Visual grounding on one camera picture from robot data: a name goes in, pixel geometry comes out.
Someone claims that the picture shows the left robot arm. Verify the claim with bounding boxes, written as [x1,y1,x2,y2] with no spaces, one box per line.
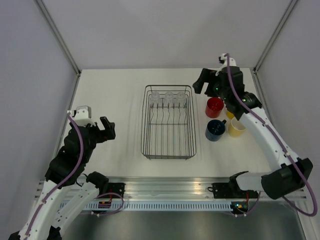
[9,115,116,240]

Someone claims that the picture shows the white slotted cable duct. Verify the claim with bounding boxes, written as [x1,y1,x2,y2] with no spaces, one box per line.
[56,201,232,211]

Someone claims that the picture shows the dark wire dish rack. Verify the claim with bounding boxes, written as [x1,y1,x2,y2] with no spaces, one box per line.
[140,85,197,160]

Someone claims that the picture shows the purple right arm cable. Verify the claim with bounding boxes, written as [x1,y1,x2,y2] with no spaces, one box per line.
[223,52,318,218]

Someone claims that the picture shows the blue mug dark handle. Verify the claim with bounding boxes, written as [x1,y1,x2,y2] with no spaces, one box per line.
[205,119,227,142]

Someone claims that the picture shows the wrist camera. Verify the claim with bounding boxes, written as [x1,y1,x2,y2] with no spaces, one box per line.
[67,105,95,127]
[215,53,237,76]

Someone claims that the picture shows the yellow mug black handle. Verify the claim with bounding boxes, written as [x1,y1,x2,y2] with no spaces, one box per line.
[226,110,235,120]

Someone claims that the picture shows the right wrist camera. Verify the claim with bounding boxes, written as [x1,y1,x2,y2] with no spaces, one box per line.
[215,53,237,76]

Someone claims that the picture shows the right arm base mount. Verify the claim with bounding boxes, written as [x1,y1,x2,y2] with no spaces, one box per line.
[207,171,259,200]

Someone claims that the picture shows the clear glass right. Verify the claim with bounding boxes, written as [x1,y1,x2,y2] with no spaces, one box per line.
[175,91,187,108]

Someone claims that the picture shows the clear glass middle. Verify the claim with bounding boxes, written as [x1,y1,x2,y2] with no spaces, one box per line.
[163,91,175,108]

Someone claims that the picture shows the red mug black handle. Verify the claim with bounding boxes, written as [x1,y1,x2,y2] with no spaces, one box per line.
[205,97,224,119]

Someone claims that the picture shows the clear glass left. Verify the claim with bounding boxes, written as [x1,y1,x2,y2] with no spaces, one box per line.
[149,91,162,107]

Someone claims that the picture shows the pale yellow mug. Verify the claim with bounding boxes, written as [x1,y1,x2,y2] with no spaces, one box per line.
[227,117,246,138]

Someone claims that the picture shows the clear glass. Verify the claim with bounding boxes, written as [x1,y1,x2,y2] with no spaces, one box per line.
[149,91,162,107]
[163,91,175,108]
[175,91,187,108]

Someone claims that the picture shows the aluminium frame post right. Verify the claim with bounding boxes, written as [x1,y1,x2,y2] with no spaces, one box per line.
[252,0,300,75]

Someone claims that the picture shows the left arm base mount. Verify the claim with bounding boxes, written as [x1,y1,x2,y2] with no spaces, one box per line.
[86,171,126,199]

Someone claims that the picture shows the aluminium frame post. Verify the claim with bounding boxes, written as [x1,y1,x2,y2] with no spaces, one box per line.
[252,0,300,75]
[34,0,82,77]

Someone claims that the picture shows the aluminium frame post left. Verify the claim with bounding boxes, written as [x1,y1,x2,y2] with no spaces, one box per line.
[34,0,82,77]

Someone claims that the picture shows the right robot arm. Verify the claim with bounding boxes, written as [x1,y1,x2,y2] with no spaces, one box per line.
[192,66,313,200]

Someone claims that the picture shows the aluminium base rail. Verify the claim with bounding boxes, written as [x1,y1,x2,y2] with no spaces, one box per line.
[37,175,308,201]

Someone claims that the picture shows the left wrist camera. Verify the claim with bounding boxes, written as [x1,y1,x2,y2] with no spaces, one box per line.
[67,105,95,127]

